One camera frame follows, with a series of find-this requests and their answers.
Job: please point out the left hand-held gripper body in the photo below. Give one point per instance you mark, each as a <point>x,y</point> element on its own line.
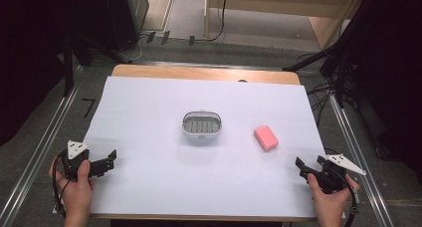
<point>75,160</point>

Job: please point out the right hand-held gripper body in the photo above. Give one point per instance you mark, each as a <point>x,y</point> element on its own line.
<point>335,175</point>

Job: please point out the person's right hand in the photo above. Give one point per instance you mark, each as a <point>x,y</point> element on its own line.
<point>328,200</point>

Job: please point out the person's left hand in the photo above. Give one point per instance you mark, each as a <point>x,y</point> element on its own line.
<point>75,193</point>

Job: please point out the pink soap bar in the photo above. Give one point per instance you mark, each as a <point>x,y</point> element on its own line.
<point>266,137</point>

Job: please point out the white paper table cover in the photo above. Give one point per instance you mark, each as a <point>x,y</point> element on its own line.
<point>159,174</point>

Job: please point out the white grey soap dish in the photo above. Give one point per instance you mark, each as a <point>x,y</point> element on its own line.
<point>201,124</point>

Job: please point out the black tripod leg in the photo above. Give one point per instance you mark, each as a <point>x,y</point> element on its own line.
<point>308,59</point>

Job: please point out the dark curtain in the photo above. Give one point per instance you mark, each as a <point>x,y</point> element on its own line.
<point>394,71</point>
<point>26,54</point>

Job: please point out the black tape strip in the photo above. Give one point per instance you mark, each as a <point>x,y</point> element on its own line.
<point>191,40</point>
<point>165,37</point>
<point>150,37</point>

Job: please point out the black cabinet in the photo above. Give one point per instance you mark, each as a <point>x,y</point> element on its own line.
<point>124,14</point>

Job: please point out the metal floor rail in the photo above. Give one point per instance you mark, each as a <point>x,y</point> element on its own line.
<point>36,160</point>
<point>212,65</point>
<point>361,167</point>

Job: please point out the black stand post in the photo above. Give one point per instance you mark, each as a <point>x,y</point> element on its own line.
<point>68,67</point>

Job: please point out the light wooden furniture frame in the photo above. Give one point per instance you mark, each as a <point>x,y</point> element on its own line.
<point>285,3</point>

